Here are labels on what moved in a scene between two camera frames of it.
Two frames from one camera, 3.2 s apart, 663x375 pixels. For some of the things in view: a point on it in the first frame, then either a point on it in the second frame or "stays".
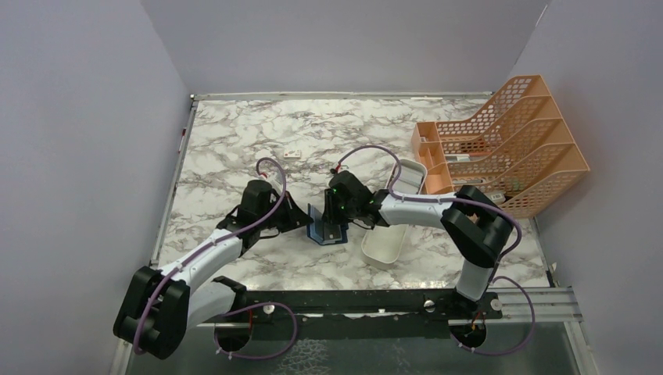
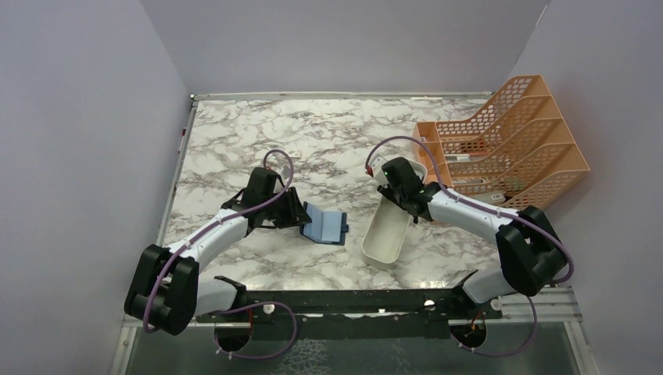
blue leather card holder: [315, 230] stays
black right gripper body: [338, 212] -> [393, 194]
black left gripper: [296, 216] stays
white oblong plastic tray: [384, 244] stays
